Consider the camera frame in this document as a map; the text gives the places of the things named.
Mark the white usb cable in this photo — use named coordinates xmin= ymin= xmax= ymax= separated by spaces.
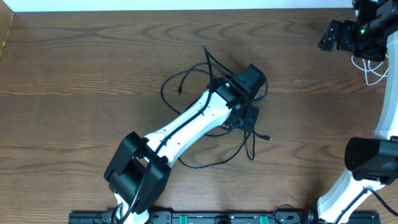
xmin=351 ymin=52 xmax=389 ymax=86

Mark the thin black usb cable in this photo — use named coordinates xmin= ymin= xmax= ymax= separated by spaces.
xmin=159 ymin=70 xmax=256 ymax=170

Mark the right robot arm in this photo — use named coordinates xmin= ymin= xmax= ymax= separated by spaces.
xmin=302 ymin=0 xmax=397 ymax=223

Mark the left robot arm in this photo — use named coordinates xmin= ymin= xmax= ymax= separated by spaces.
xmin=104 ymin=65 xmax=268 ymax=223

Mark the cardboard side panel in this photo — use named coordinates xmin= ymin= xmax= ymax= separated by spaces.
xmin=0 ymin=0 xmax=14 ymax=55

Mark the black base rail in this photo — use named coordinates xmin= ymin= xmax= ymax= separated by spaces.
xmin=68 ymin=203 xmax=381 ymax=224

